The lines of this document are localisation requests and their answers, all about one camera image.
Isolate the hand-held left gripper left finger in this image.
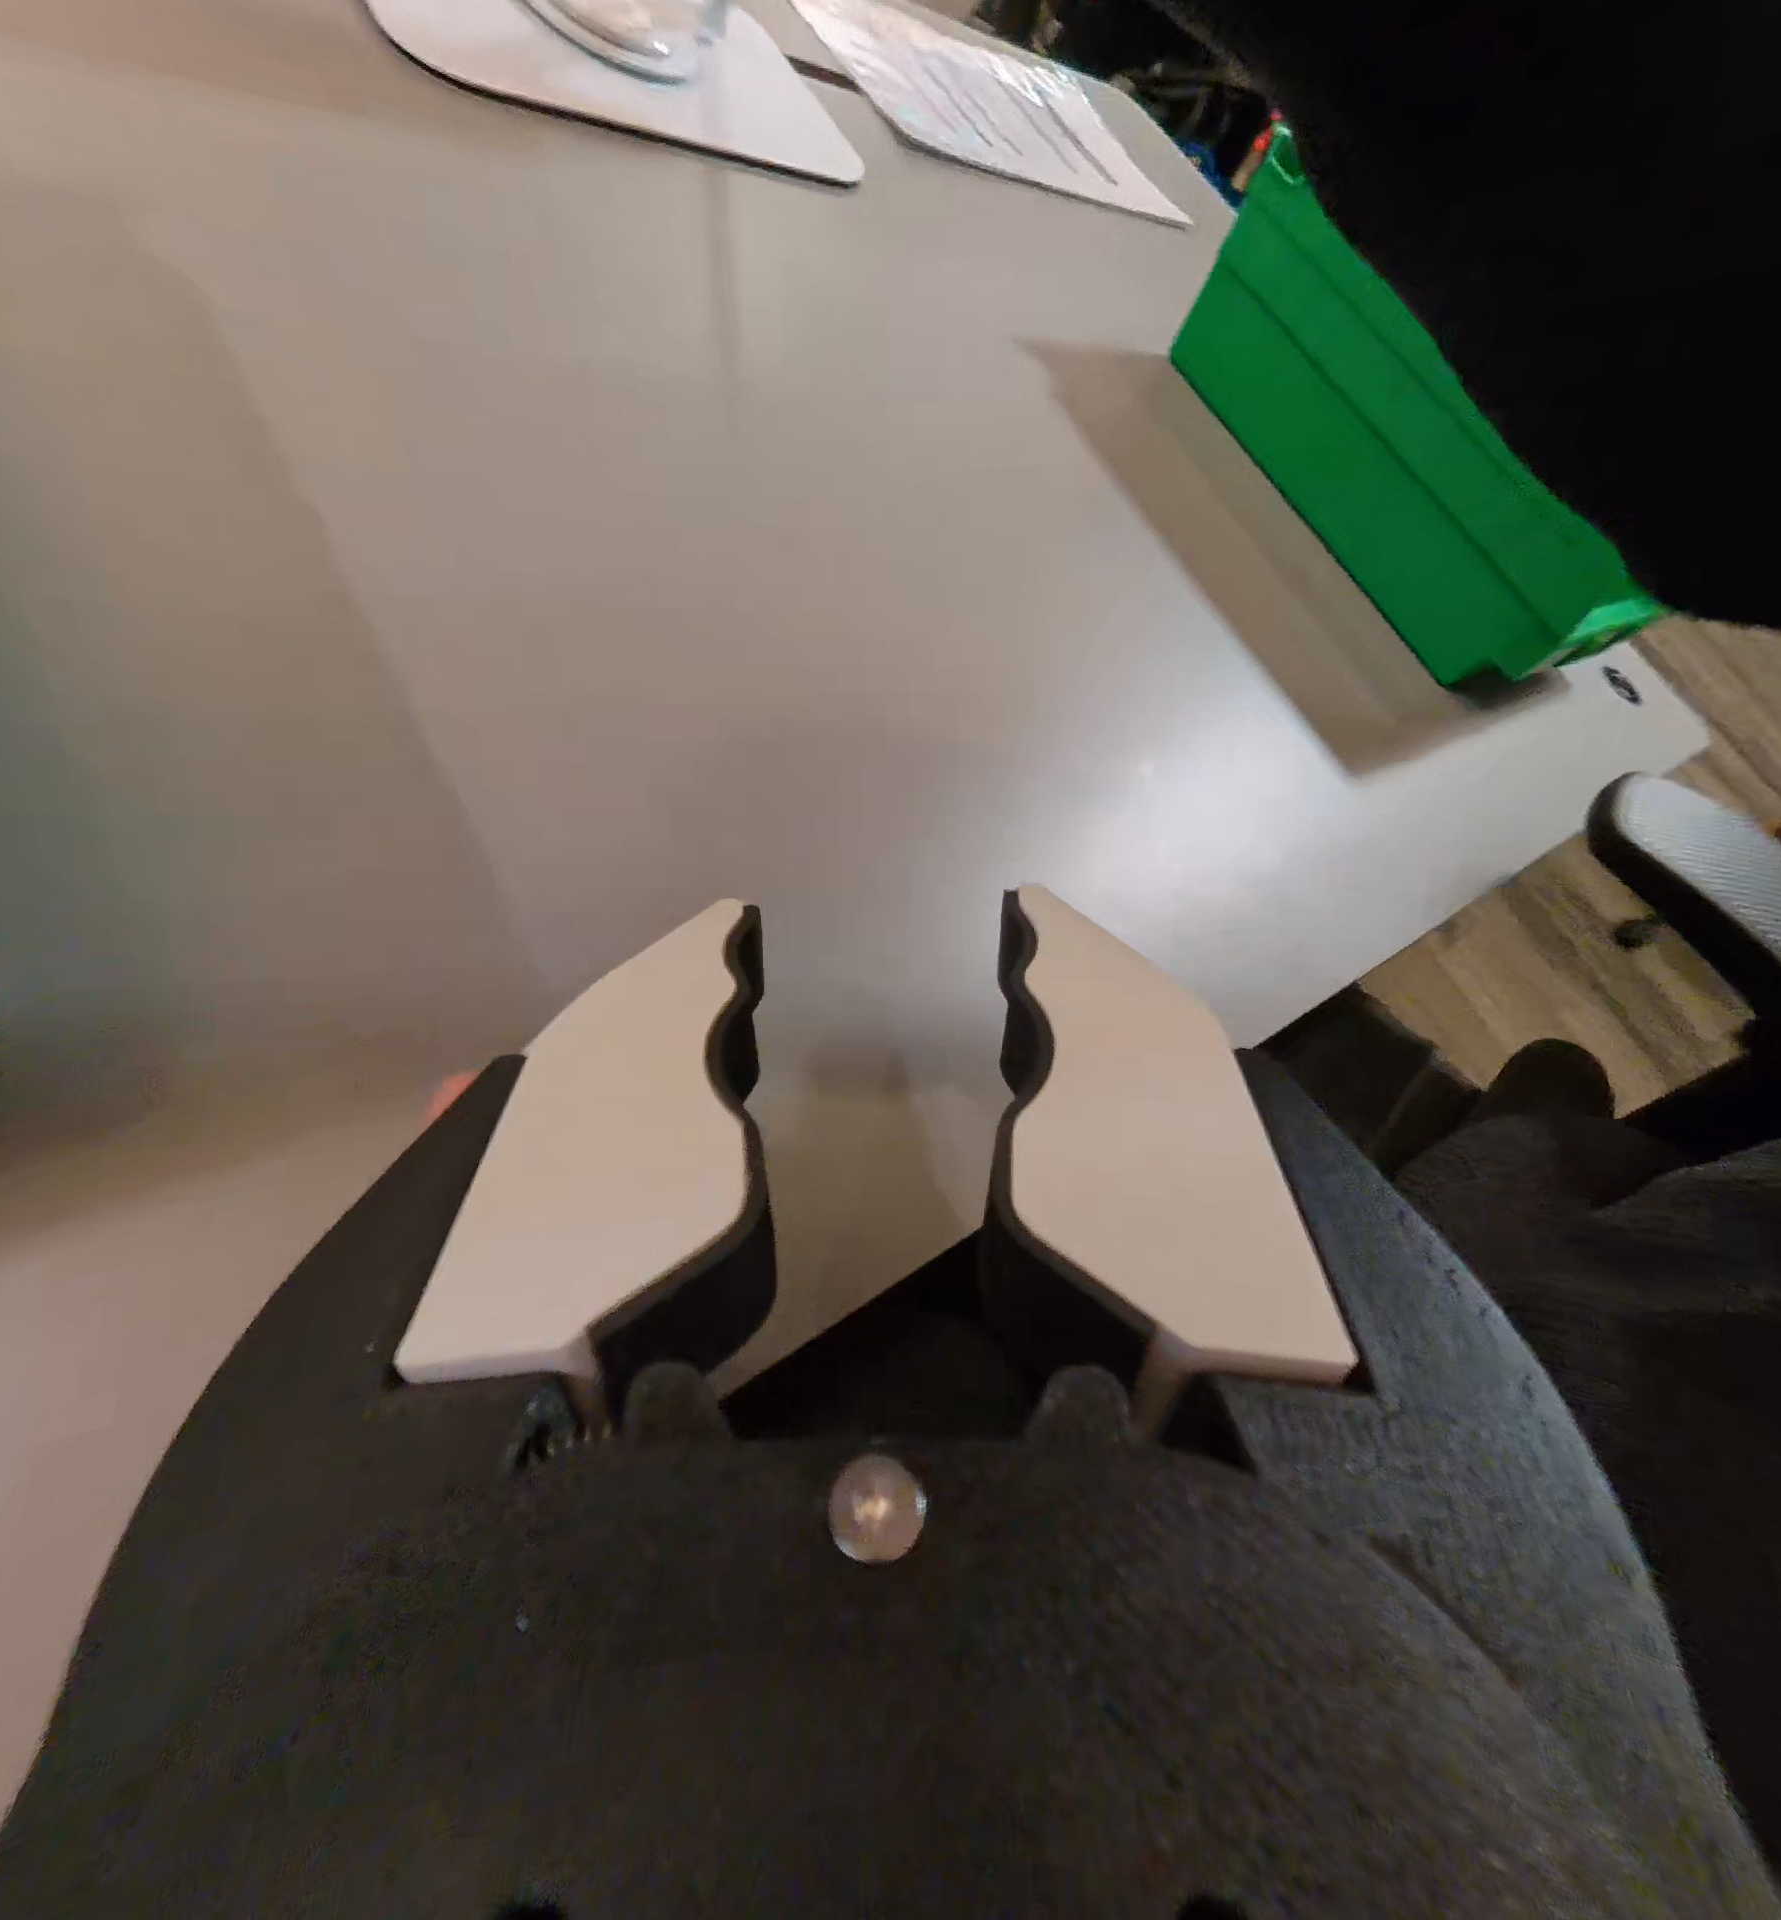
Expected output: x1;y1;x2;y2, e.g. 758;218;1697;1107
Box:
393;900;780;1388

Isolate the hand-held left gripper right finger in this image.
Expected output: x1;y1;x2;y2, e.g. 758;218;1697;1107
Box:
981;884;1360;1441

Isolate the grey desk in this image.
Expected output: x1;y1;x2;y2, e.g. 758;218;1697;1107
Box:
0;0;1709;1862

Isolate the person's dark trouser leg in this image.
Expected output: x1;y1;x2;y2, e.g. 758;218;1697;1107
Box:
1481;1032;1620;1127

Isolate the person's torso in black sweater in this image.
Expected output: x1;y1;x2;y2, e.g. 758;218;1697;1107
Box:
1392;1050;1781;1920

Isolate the green plastic bin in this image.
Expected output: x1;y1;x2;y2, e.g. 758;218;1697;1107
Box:
1170;123;1673;692

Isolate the white flat stand base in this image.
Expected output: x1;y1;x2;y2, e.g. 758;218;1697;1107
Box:
366;0;866;188

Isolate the laminated paper sheet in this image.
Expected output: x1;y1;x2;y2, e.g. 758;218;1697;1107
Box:
788;0;1195;229

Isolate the clear stand bracket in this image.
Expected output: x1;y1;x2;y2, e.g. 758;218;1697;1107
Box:
521;0;744;83

